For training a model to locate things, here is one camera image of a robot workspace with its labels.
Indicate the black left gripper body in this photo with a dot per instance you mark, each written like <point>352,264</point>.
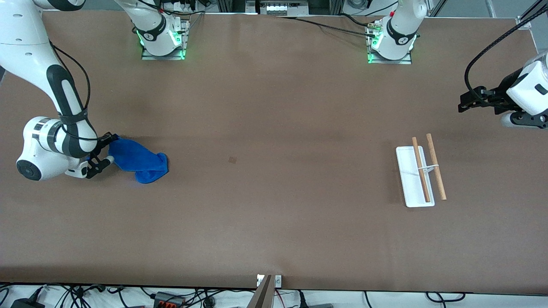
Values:
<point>503,90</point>

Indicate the blue towel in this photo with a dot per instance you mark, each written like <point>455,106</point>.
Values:
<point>137,159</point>

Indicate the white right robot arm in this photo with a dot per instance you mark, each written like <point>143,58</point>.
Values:
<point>25,42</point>

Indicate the white rack with wooden bars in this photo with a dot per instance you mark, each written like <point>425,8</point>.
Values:
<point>413,179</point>

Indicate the black box with orange connectors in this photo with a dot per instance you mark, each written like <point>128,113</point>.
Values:
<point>169,300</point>

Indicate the black power adapter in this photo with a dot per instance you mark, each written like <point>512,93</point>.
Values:
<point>26,304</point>

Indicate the white power strip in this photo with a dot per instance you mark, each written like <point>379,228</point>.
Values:
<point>278,7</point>

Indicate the metal table corner bracket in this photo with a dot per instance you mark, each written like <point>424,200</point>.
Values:
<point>523,22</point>

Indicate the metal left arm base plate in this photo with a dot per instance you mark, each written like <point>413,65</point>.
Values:
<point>389,62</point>

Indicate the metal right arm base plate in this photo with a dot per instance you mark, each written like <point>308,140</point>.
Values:
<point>162,57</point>

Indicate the aluminium camera post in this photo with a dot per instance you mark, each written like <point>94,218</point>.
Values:
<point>262,295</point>

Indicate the white post mounting bracket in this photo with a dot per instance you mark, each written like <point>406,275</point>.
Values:
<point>278,280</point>

